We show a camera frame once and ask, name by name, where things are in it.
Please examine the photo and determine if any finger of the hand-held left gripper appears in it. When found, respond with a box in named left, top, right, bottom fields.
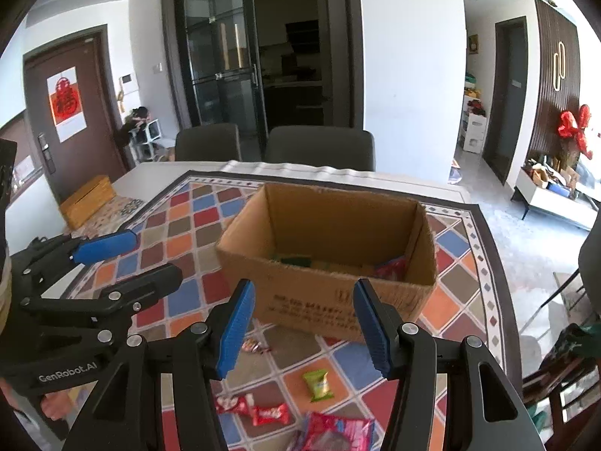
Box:
left=19, top=262, right=185, bottom=346
left=10, top=229, right=140, bottom=292

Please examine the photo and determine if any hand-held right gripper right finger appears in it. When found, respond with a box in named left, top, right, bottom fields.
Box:
left=352, top=277, right=548, bottom=451

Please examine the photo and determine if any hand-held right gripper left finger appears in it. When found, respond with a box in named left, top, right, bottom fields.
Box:
left=61, top=278, right=257, bottom=451

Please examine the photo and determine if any pink snack packet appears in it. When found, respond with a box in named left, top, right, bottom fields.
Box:
left=373, top=256, right=408, bottom=280

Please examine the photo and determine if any brown cardboard box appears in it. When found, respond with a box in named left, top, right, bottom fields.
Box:
left=215, top=183, right=438, bottom=344

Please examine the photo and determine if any dark green snack packet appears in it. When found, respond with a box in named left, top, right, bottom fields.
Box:
left=272, top=254, right=313, bottom=268

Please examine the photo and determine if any person's left hand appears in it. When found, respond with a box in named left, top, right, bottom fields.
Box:
left=40, top=390, right=78, bottom=424

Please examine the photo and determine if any beige patterned cloth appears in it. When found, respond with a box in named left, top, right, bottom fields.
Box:
left=89, top=195, right=147, bottom=232

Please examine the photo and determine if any yellow wooden box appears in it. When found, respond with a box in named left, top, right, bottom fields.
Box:
left=59, top=175, right=117, bottom=230

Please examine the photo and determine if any small light green packet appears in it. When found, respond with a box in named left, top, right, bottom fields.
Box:
left=302, top=370, right=334, bottom=402

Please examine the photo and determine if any colourful checked table mat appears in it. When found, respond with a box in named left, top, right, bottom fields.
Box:
left=61, top=171, right=523, bottom=451

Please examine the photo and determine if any brown entrance door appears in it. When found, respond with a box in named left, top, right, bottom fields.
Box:
left=23, top=26, right=128, bottom=204

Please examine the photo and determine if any large pink wafer packet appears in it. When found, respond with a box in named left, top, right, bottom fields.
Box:
left=300, top=411, right=376, bottom=451

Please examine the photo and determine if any small white stool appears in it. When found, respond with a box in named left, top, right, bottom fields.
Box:
left=129, top=120, right=163, bottom=163

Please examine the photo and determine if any black bag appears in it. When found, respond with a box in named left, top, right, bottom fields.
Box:
left=117, top=107, right=151, bottom=150

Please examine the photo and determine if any red and white door poster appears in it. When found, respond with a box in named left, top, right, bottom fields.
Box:
left=46, top=67, right=89, bottom=142

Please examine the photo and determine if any dark grey dining chair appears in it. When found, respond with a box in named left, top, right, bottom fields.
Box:
left=175, top=123, right=242, bottom=163
left=264, top=125, right=376, bottom=172

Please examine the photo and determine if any brown wooden chair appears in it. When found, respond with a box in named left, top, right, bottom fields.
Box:
left=521, top=324, right=601, bottom=451

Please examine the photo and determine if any dark green cloth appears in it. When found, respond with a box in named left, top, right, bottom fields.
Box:
left=545, top=323, right=601, bottom=367

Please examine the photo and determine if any white low cabinet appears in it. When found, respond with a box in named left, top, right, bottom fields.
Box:
left=512, top=166, right=599, bottom=232

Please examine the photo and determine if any white storage shelf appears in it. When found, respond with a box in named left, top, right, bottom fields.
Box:
left=458, top=73, right=489, bottom=154

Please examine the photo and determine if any grey upholstered chair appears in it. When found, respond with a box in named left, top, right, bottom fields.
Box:
left=577, top=211, right=601, bottom=294

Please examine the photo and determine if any dark glass sliding door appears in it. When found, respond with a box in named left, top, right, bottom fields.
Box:
left=161, top=0, right=364, bottom=135

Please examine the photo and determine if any dark interior door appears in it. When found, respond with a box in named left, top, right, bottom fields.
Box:
left=483, top=16, right=529, bottom=185

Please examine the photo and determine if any red foil balloon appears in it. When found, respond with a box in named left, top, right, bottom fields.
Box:
left=558, top=104, right=595, bottom=160

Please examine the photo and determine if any dark slatted wall panel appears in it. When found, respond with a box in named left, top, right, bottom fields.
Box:
left=530, top=0, right=583, bottom=170

